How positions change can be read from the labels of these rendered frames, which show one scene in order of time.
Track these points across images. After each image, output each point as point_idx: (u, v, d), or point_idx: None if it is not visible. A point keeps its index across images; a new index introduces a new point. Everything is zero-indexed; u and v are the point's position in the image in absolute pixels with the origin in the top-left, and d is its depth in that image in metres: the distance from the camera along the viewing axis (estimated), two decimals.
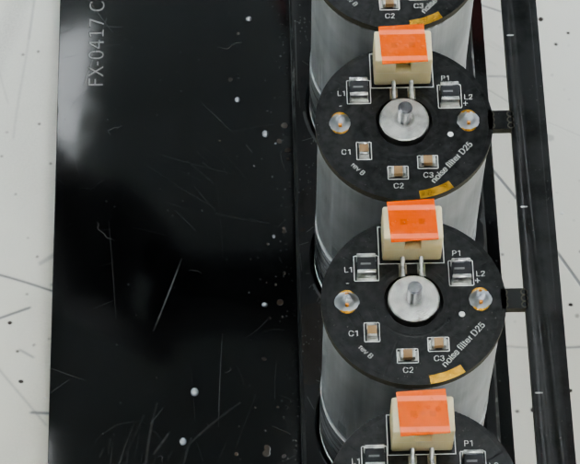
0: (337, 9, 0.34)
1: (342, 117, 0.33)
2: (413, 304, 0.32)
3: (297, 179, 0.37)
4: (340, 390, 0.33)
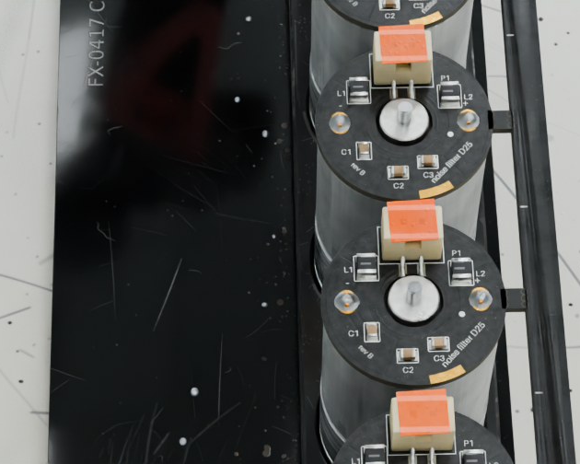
0: (337, 9, 0.34)
1: (342, 117, 0.33)
2: (413, 304, 0.32)
3: (297, 179, 0.37)
4: (340, 390, 0.33)
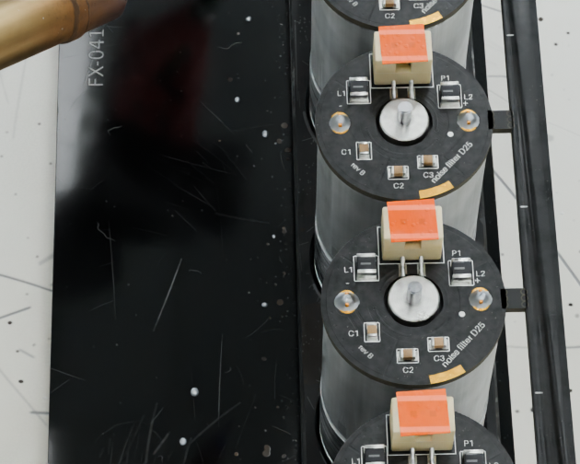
0: (337, 9, 0.34)
1: (342, 117, 0.33)
2: (413, 304, 0.32)
3: (297, 179, 0.37)
4: (340, 390, 0.33)
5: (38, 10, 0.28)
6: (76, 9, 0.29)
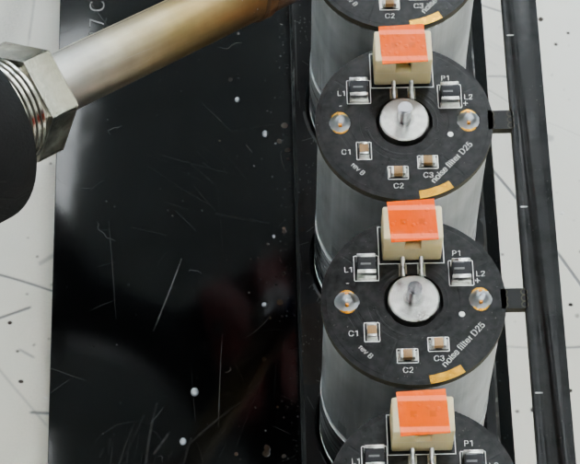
0: (337, 9, 0.34)
1: (342, 117, 0.33)
2: (413, 304, 0.32)
3: (297, 179, 0.37)
4: (340, 390, 0.33)
5: None
6: None
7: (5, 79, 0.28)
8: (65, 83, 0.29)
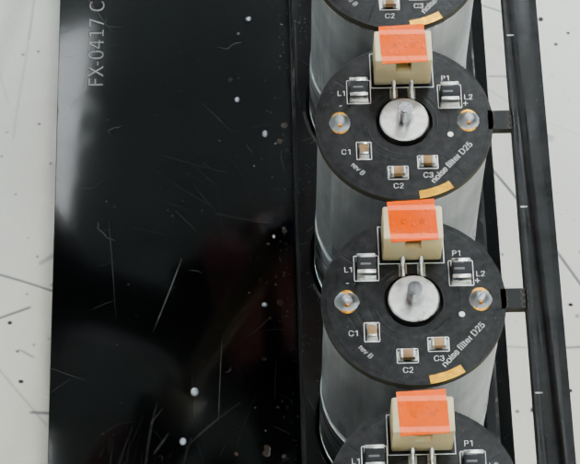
0: (337, 9, 0.34)
1: (342, 117, 0.33)
2: (413, 304, 0.32)
3: (297, 179, 0.37)
4: (340, 390, 0.33)
5: None
6: None
7: None
8: None
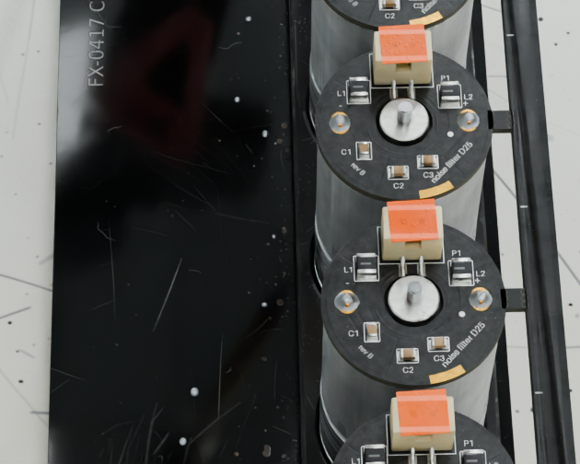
0: (337, 9, 0.34)
1: (342, 117, 0.33)
2: (413, 304, 0.32)
3: (297, 179, 0.37)
4: (340, 390, 0.33)
5: None
6: None
7: None
8: None
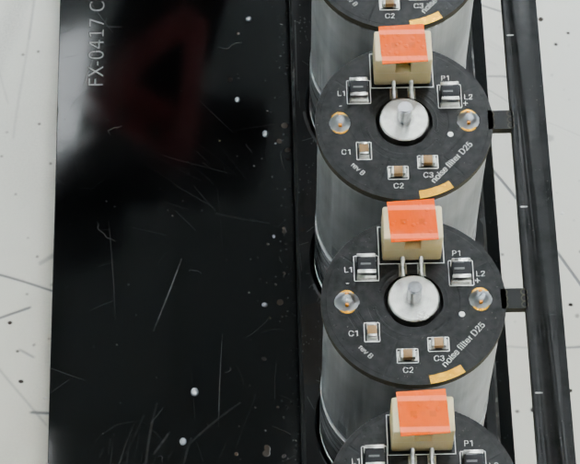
0: (337, 9, 0.34)
1: (342, 117, 0.33)
2: (413, 304, 0.32)
3: (297, 179, 0.37)
4: (340, 390, 0.33)
5: None
6: None
7: None
8: None
